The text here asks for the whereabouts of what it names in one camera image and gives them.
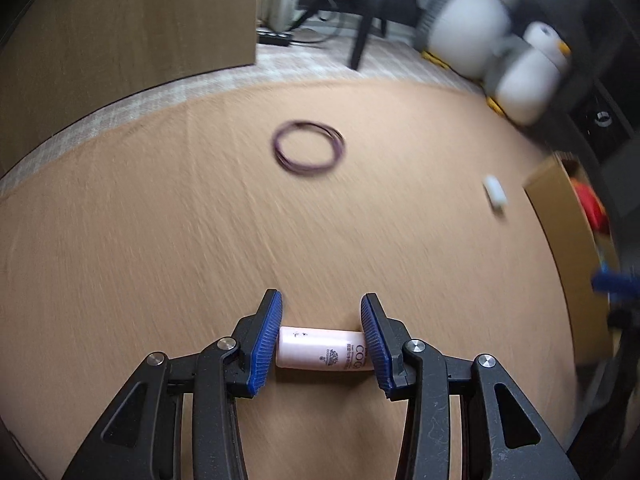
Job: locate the small penguin plush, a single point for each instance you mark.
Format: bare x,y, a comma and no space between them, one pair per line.
530,75

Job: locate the small pink bottle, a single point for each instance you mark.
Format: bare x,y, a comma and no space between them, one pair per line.
320,347

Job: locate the cardboard box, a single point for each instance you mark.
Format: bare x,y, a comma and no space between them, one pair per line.
565,240

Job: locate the large light wood board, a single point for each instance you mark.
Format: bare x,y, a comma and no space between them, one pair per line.
125,35

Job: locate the black power strip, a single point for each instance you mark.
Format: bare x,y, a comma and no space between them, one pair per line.
274,37

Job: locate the large penguin plush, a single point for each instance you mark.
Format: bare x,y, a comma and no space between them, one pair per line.
465,20

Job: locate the small white cap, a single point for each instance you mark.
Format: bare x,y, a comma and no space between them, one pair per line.
495,192

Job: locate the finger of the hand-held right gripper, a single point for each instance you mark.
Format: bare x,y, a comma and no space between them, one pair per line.
625,319
607,280

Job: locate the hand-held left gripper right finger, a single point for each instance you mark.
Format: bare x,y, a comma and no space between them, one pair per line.
377,345

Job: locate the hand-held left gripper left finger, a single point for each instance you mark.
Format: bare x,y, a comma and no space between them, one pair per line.
265,345

